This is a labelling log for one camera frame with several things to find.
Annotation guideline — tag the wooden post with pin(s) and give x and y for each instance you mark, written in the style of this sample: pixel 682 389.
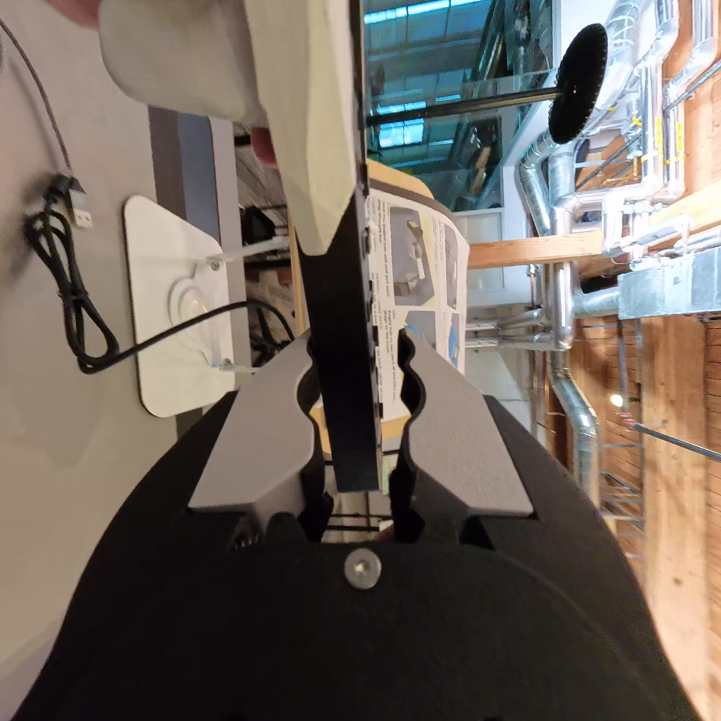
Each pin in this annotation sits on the wooden post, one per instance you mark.
pixel 530 248

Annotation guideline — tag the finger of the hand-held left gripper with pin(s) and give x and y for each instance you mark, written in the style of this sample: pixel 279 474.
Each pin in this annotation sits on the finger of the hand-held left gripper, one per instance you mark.
pixel 316 113

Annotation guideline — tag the silver ventilation ducts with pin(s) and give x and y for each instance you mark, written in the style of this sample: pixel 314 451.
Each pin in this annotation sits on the silver ventilation ducts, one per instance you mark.
pixel 560 225

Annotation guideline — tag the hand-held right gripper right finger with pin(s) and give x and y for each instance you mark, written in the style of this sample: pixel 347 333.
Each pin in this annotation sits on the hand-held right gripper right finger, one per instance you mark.
pixel 468 462

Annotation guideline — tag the black usb hub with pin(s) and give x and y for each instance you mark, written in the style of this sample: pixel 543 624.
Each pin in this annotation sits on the black usb hub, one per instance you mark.
pixel 344 338

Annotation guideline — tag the black pole with round disc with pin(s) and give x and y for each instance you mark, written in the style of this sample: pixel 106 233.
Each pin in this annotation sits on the black pole with round disc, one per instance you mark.
pixel 580 79

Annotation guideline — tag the person's left hand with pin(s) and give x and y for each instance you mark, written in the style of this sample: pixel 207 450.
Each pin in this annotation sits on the person's left hand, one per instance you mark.
pixel 77 11

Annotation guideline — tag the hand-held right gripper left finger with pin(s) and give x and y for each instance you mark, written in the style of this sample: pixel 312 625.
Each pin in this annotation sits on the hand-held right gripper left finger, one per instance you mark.
pixel 254 451

